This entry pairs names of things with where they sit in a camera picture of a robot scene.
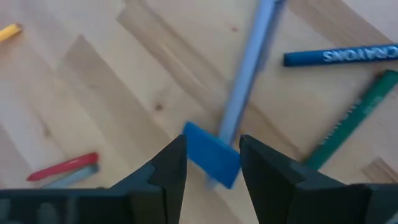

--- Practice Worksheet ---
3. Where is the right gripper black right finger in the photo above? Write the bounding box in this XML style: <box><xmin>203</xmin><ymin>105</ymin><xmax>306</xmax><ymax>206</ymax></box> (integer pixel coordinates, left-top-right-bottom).
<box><xmin>238</xmin><ymin>134</ymin><xmax>374</xmax><ymax>224</ymax></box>

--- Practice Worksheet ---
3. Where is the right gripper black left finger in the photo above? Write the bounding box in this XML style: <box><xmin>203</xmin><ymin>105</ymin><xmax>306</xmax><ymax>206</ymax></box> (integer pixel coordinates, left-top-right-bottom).
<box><xmin>105</xmin><ymin>134</ymin><xmax>188</xmax><ymax>224</ymax></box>

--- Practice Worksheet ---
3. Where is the blue eraser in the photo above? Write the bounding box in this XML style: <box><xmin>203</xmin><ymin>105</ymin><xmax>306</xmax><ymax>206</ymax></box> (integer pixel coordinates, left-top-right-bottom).
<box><xmin>182</xmin><ymin>121</ymin><xmax>242</xmax><ymax>190</ymax></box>

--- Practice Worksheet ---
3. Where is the gray crayon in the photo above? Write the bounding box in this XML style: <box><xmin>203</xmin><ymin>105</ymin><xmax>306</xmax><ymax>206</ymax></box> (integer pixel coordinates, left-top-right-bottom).
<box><xmin>42</xmin><ymin>164</ymin><xmax>100</xmax><ymax>190</ymax></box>

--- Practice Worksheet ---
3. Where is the red crayon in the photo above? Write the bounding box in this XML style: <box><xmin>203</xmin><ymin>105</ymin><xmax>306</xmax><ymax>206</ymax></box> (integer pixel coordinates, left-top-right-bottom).
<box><xmin>25</xmin><ymin>152</ymin><xmax>100</xmax><ymax>182</ymax></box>

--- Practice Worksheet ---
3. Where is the green crayon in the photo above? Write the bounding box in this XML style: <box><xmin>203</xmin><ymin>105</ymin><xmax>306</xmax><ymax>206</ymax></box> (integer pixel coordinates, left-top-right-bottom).
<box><xmin>303</xmin><ymin>69</ymin><xmax>398</xmax><ymax>171</ymax></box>

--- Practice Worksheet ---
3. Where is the blue pencil with pink eraser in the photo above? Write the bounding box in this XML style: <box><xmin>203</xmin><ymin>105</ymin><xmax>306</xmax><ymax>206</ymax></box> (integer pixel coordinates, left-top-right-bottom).
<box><xmin>205</xmin><ymin>0</ymin><xmax>289</xmax><ymax>190</ymax></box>

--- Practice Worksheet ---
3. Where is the blue crayon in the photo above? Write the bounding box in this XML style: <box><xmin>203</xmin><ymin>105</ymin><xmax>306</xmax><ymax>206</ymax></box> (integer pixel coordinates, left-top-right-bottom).
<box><xmin>282</xmin><ymin>43</ymin><xmax>398</xmax><ymax>68</ymax></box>

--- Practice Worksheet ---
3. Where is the yellow pencil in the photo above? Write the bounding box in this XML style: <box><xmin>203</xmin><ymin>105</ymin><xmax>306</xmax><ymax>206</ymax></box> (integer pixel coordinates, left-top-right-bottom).
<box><xmin>0</xmin><ymin>22</ymin><xmax>23</xmax><ymax>44</ymax></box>

